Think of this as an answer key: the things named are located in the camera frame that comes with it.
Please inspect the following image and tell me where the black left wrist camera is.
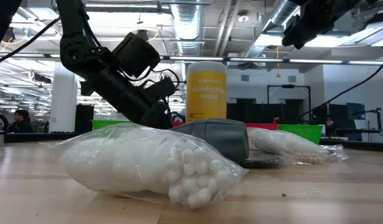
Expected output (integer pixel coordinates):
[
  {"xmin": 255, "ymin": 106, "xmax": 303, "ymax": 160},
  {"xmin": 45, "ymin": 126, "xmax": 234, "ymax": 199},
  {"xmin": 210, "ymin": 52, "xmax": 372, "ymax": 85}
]
[{"xmin": 143, "ymin": 77, "xmax": 177, "ymax": 101}]

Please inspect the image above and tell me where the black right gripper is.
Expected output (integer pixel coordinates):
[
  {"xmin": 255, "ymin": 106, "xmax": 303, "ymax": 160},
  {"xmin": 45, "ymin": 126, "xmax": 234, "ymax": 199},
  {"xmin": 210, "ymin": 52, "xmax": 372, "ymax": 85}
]
[{"xmin": 281, "ymin": 0, "xmax": 379, "ymax": 50}]

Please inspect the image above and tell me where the white pillar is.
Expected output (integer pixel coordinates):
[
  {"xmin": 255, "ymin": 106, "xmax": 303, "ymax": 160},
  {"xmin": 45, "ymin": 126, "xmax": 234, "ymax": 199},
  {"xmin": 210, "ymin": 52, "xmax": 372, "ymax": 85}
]
[{"xmin": 49, "ymin": 62, "xmax": 78, "ymax": 133}]

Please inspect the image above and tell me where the clear bag of black items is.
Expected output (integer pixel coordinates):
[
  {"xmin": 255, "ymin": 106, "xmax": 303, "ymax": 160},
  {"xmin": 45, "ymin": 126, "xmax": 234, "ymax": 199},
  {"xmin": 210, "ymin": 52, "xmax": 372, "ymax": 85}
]
[{"xmin": 240, "ymin": 151, "xmax": 307, "ymax": 169}]

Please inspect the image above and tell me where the long ceiling light bar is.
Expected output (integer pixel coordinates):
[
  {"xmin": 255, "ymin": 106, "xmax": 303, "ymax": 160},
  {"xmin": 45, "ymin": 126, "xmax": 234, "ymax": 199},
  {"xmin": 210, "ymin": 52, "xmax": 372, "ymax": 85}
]
[{"xmin": 0, "ymin": 52, "xmax": 383, "ymax": 66}]

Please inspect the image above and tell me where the yellow disinfecting wipes canister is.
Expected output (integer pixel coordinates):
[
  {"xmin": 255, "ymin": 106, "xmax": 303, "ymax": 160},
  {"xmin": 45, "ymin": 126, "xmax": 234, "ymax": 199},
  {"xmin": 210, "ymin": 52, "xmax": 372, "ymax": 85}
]
[{"xmin": 185, "ymin": 61, "xmax": 228, "ymax": 123}]

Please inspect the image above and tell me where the black computer monitor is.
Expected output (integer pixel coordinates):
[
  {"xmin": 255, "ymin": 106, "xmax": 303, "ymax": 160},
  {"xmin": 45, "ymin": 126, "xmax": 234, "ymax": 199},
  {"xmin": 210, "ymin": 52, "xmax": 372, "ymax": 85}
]
[{"xmin": 346, "ymin": 102, "xmax": 366, "ymax": 121}]

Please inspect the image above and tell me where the ribbed silver ventilation duct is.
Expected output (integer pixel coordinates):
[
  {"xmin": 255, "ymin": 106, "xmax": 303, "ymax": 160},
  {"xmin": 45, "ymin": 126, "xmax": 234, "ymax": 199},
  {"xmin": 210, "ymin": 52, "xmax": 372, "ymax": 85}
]
[{"xmin": 171, "ymin": 0, "xmax": 205, "ymax": 57}]

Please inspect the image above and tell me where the dark grey deodorant stick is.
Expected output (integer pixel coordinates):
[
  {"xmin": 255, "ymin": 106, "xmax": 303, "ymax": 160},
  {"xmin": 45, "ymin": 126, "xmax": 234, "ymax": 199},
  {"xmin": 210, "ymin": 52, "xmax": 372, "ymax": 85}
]
[{"xmin": 171, "ymin": 118, "xmax": 250, "ymax": 165}]

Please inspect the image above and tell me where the clear bag of cotton balls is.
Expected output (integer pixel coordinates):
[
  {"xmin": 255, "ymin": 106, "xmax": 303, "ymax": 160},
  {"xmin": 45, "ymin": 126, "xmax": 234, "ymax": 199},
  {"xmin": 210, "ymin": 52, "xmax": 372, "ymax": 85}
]
[{"xmin": 50, "ymin": 122, "xmax": 248, "ymax": 210}]

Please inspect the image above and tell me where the smooth silver ventilation duct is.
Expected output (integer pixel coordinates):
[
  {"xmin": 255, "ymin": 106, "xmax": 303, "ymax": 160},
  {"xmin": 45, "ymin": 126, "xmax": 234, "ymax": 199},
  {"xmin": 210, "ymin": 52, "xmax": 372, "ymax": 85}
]
[{"xmin": 245, "ymin": 0, "xmax": 301, "ymax": 58}]

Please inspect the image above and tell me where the tall black cabinet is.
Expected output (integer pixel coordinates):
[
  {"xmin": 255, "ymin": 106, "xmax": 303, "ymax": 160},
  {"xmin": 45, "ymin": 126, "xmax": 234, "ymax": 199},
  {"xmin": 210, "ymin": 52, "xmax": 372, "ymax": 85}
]
[{"xmin": 74, "ymin": 104, "xmax": 95, "ymax": 134}]

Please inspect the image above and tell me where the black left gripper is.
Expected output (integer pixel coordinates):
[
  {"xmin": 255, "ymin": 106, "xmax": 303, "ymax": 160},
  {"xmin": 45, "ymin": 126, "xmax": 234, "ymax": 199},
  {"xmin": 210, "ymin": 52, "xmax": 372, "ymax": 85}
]
[{"xmin": 80, "ymin": 32, "xmax": 174, "ymax": 130}]

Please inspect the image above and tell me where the clear bag of cotton swabs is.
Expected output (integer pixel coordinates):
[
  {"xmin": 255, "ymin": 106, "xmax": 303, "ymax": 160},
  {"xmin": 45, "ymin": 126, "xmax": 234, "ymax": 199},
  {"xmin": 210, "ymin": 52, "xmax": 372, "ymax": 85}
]
[{"xmin": 246, "ymin": 126, "xmax": 349, "ymax": 165}]

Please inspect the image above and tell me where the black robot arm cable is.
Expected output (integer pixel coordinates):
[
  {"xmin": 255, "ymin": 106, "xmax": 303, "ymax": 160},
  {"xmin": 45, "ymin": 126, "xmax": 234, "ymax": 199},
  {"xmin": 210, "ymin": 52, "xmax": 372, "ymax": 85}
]
[
  {"xmin": 0, "ymin": 16, "xmax": 62, "ymax": 62},
  {"xmin": 298, "ymin": 57, "xmax": 383, "ymax": 121}
]

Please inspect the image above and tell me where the black metal frame stand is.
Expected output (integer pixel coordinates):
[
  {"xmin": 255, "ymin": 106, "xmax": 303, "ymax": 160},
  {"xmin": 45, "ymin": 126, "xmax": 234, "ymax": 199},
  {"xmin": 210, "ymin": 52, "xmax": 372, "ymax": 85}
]
[{"xmin": 267, "ymin": 85, "xmax": 312, "ymax": 124}]

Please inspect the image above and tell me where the green plastic basket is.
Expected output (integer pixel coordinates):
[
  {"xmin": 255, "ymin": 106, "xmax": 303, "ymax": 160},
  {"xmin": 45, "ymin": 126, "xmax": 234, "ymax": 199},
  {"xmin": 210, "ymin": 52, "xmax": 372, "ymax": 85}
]
[
  {"xmin": 91, "ymin": 119, "xmax": 131, "ymax": 131},
  {"xmin": 277, "ymin": 124, "xmax": 324, "ymax": 146}
]

